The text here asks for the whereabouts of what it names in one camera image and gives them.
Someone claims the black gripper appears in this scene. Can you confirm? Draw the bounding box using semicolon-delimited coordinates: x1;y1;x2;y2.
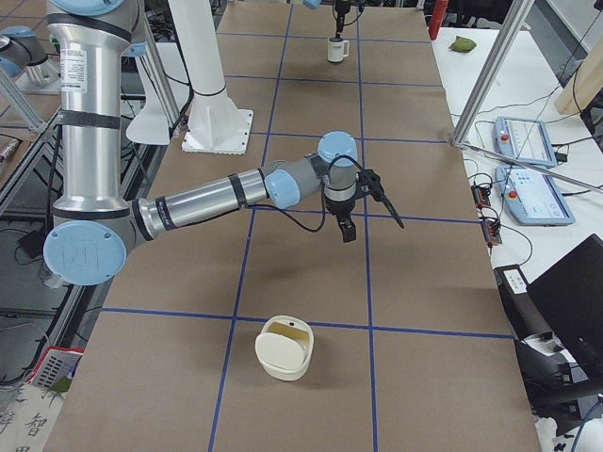
333;0;351;39
324;169;404;243

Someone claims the white plastic mug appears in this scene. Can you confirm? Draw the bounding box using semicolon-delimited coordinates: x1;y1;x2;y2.
327;37;350;64

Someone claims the red cylinder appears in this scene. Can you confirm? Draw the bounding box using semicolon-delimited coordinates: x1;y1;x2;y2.
429;0;448;40

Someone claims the orange black connector box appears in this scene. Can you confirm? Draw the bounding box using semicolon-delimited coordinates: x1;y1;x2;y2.
471;185;491;208

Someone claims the green cloth pouch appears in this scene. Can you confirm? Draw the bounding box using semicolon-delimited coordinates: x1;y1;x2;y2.
448;36;477;54

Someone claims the white lidded bin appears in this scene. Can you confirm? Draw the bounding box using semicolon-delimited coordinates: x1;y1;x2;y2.
254;315;315;381

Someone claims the lower blue teach pendant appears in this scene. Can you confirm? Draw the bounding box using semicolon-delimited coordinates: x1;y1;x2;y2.
495;165;576;226

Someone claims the blue teach pendant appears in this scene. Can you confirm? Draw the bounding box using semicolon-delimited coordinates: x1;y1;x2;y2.
494;116;558;168
495;165;576;226

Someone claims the upper blue teach pendant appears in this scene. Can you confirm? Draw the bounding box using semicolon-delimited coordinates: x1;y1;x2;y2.
494;116;558;168

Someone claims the black monitor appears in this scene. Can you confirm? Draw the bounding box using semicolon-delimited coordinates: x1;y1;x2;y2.
528;234;602;378

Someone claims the red white basket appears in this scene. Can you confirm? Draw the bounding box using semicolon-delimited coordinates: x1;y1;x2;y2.
27;347;84;394

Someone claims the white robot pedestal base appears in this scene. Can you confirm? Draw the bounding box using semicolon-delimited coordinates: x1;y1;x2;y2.
169;0;253;154

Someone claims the aluminium frame post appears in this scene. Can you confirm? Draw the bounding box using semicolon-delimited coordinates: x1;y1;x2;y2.
451;0;535;147

